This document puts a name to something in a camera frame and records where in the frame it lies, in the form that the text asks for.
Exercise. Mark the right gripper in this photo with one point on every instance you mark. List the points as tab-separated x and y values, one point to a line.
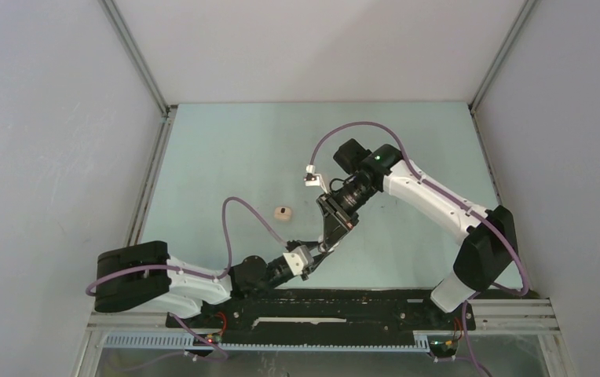
338	221

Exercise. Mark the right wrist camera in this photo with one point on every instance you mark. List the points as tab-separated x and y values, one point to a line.
314	179

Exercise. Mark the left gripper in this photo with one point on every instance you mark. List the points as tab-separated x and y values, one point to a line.
318	258

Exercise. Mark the beige earbud charging case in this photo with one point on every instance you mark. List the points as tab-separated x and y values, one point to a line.
283	214

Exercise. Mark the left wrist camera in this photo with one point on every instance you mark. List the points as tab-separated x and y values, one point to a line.
298	260

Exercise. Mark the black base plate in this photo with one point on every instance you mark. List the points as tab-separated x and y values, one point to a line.
329	317

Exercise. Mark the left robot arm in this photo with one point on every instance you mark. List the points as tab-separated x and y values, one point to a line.
147	277

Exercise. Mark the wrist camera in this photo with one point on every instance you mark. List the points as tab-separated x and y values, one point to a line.
314	179
298	260

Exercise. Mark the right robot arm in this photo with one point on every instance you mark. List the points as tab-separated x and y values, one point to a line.
486	238

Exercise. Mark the aluminium frame rail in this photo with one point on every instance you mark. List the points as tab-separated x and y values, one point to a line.
514	317

